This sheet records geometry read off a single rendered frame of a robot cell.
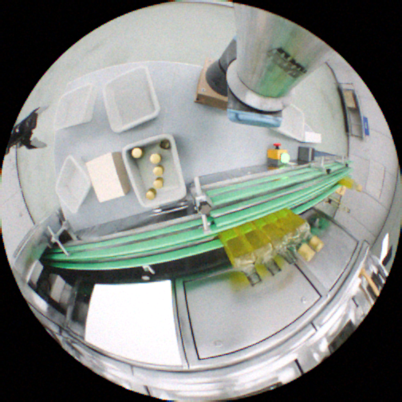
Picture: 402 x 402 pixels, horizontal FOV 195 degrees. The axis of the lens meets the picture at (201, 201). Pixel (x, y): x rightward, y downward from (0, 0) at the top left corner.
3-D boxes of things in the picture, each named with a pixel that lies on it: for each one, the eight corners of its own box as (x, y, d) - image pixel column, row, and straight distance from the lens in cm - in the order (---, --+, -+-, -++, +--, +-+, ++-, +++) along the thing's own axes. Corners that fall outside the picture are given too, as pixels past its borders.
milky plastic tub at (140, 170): (147, 199, 52) (142, 209, 45) (129, 147, 50) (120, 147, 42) (185, 189, 49) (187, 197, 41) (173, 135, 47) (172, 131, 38)
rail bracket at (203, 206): (197, 219, 41) (206, 245, 32) (187, 172, 34) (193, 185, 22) (206, 217, 41) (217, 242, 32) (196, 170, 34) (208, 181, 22)
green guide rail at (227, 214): (209, 213, 41) (216, 227, 35) (209, 210, 40) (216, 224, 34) (348, 167, 186) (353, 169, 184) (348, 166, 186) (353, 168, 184)
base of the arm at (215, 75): (205, 61, 52) (212, 43, 45) (245, 69, 57) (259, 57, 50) (205, 93, 44) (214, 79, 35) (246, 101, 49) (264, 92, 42)
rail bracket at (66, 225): (81, 234, 80) (62, 264, 71) (66, 208, 77) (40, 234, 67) (86, 233, 77) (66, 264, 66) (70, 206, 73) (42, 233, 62)
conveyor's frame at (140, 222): (49, 250, 162) (43, 259, 159) (36, 230, 158) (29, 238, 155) (340, 172, 196) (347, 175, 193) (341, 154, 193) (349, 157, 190)
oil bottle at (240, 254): (214, 229, 46) (238, 277, 34) (212, 218, 43) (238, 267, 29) (227, 225, 48) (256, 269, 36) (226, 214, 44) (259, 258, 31)
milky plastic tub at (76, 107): (70, 99, 80) (60, 96, 75) (104, 88, 66) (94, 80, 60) (64, 132, 76) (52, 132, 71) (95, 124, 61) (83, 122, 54)
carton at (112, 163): (108, 195, 59) (100, 202, 53) (96, 160, 58) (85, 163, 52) (131, 188, 53) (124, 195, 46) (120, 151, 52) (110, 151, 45)
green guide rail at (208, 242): (41, 258, 156) (38, 263, 154) (41, 257, 156) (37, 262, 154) (347, 174, 187) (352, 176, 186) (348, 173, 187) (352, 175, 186)
